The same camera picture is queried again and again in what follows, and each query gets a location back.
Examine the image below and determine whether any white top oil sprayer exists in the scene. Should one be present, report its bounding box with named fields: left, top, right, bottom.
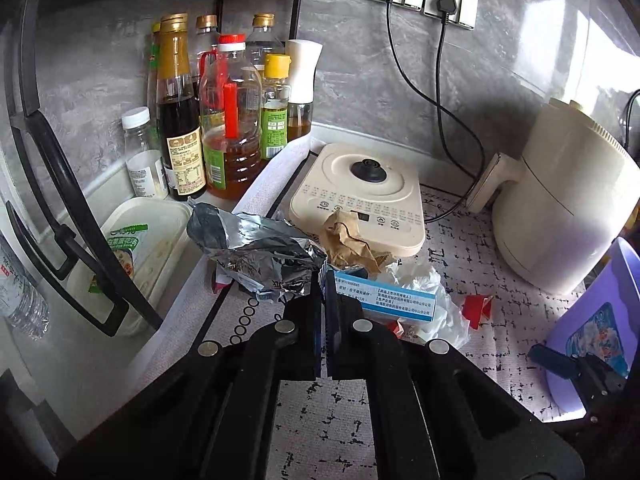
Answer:
left=285, top=39, right=323, bottom=142

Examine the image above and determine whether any yellow cap green label bottle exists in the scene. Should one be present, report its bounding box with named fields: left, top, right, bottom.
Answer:
left=260, top=54, right=292, bottom=161

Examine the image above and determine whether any clear water bottle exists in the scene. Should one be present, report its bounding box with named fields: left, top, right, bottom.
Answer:
left=0, top=232, right=51, bottom=341

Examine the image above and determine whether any green glass bottle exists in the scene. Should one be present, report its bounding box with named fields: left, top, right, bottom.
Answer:
left=146, top=21, right=163, bottom=111

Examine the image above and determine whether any oil bottle red cap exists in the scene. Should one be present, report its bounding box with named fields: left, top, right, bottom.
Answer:
left=199, top=34, right=264, bottom=199

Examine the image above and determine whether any crumpled brown paper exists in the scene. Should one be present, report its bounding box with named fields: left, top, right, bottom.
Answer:
left=320, top=210, right=396, bottom=279

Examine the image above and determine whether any small red packet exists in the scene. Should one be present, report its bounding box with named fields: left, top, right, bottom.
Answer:
left=210, top=269, right=237, bottom=295

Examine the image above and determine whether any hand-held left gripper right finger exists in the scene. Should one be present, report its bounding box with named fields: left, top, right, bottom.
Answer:
left=325, top=280, right=587, bottom=480

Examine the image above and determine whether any black metal rack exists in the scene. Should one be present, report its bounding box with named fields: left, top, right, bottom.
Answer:
left=0, top=0, right=331, bottom=338

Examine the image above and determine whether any silver foil bag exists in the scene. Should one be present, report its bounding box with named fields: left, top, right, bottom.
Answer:
left=186, top=202, right=329, bottom=306

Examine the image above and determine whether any black kettle base power cable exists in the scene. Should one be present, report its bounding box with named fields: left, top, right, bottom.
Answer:
left=422, top=0, right=488, bottom=224

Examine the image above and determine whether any small white cap bottle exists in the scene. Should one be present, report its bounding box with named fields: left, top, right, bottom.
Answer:
left=121, top=106, right=169, bottom=199

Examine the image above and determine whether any crumpled white tissue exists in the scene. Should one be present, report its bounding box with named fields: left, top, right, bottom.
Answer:
left=375, top=260, right=471, bottom=351

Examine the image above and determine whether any cream air fryer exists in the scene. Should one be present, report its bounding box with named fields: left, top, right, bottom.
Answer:
left=467, top=97, right=640, bottom=296

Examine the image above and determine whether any purple plastic bin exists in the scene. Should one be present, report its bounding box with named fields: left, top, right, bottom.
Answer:
left=545, top=236, right=640, bottom=411

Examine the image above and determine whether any white plastic food container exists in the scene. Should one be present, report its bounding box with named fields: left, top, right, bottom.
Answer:
left=65, top=196, right=194, bottom=338

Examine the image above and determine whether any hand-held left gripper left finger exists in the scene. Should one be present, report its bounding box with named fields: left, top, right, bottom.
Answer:
left=57, top=270, right=326, bottom=480

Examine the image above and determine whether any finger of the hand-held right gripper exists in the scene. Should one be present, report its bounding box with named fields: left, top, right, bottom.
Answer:
left=529, top=344, right=628, bottom=413
left=562, top=400, right=640, bottom=461

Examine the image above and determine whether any clear bottle gold cap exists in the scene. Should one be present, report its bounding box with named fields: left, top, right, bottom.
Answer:
left=194, top=14, right=221, bottom=81
left=245, top=13, right=286, bottom=77

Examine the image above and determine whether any cream electric kettle base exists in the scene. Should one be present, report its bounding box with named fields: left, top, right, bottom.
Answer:
left=289, top=142, right=427, bottom=259

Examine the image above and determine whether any white and blue medicine box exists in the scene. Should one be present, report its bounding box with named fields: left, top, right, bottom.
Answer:
left=325, top=267, right=443, bottom=330

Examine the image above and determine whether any red wrapper piece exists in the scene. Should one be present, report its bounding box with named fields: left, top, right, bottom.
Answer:
left=460, top=294, right=496, bottom=331

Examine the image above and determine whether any white patterned table mat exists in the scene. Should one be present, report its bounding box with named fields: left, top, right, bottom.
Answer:
left=125, top=140, right=596, bottom=480

